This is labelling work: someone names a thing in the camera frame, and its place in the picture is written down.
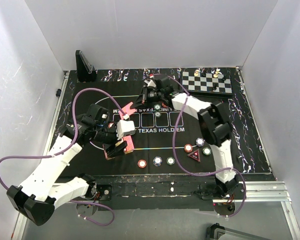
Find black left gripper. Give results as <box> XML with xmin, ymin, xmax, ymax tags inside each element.
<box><xmin>94</xmin><ymin>120</ymin><xmax>128</xmax><ymax>157</ymax></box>

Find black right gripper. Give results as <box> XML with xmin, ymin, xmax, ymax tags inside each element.
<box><xmin>129</xmin><ymin>86</ymin><xmax>163</xmax><ymax>110</ymax></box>

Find red backed playing card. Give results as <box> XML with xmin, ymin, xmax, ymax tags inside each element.
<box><xmin>119</xmin><ymin>101</ymin><xmax>137</xmax><ymax>120</ymax></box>

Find red playing card deck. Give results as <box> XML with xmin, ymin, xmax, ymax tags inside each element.
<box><xmin>102</xmin><ymin>135</ymin><xmax>135</xmax><ymax>160</ymax></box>

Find red poker chip stack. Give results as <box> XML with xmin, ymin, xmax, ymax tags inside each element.
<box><xmin>137</xmin><ymin>159</ymin><xmax>147</xmax><ymax>169</ymax></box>

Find green poker chip stack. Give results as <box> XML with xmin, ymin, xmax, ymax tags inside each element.
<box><xmin>166</xmin><ymin>157</ymin><xmax>175</xmax><ymax>166</ymax></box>

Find black triangular all-in marker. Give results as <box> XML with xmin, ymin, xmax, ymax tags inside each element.
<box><xmin>187</xmin><ymin>149</ymin><xmax>201</xmax><ymax>163</ymax></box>

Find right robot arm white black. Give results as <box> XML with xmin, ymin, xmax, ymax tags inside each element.
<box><xmin>132</xmin><ymin>74</ymin><xmax>239</xmax><ymax>199</ymax></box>

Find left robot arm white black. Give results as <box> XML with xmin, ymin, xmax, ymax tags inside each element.
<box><xmin>6</xmin><ymin>104</ymin><xmax>135</xmax><ymax>226</ymax></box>

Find black texas holdem poker mat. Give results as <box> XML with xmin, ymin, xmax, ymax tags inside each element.
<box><xmin>62</xmin><ymin>79</ymin><xmax>243</xmax><ymax>177</ymax></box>

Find black card shoe stand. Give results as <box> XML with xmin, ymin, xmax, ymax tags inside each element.
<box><xmin>75</xmin><ymin>50</ymin><xmax>97</xmax><ymax>83</ymax></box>

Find black white chess board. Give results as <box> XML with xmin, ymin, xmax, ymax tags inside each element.
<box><xmin>179</xmin><ymin>71</ymin><xmax>234</xmax><ymax>98</ymax></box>

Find white chess pawn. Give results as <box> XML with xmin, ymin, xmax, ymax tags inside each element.
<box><xmin>213</xmin><ymin>68</ymin><xmax>220</xmax><ymax>78</ymax></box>

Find black case corner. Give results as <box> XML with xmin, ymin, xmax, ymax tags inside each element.
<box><xmin>205</xmin><ymin>223</ymin><xmax>267</xmax><ymax>240</ymax></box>

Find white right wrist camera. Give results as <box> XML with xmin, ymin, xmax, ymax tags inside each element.
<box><xmin>143</xmin><ymin>74</ymin><xmax>157</xmax><ymax>88</ymax></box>

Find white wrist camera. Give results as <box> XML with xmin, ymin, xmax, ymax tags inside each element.
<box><xmin>116</xmin><ymin>119</ymin><xmax>136</xmax><ymax>140</ymax></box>
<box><xmin>143</xmin><ymin>74</ymin><xmax>157</xmax><ymax>88</ymax></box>

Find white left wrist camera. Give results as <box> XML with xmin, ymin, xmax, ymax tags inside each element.
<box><xmin>116</xmin><ymin>119</ymin><xmax>136</xmax><ymax>140</ymax></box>

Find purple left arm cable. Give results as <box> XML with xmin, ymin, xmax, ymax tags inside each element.
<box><xmin>0</xmin><ymin>87</ymin><xmax>131</xmax><ymax>227</ymax></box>

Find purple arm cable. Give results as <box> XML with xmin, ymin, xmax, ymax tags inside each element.
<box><xmin>149</xmin><ymin>73</ymin><xmax>247</xmax><ymax>217</ymax></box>
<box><xmin>0</xmin><ymin>87</ymin><xmax>131</xmax><ymax>227</ymax></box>

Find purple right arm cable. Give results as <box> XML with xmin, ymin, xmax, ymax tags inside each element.
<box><xmin>149</xmin><ymin>73</ymin><xmax>247</xmax><ymax>217</ymax></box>

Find aluminium frame rail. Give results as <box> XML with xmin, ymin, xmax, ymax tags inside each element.
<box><xmin>12</xmin><ymin>181</ymin><xmax>300</xmax><ymax>240</ymax></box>

